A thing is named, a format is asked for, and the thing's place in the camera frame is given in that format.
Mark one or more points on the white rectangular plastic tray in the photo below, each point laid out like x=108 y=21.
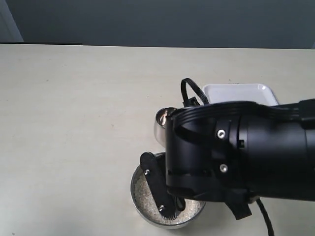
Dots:
x=259 y=93

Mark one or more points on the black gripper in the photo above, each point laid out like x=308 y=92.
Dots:
x=203 y=163

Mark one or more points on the stainless steel cup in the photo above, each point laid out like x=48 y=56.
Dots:
x=160 y=124

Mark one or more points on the steel bowl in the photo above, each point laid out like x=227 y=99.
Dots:
x=152 y=166

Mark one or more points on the grainy beige powder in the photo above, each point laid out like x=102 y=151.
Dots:
x=147 y=206

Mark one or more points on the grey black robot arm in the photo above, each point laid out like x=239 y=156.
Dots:
x=276 y=145

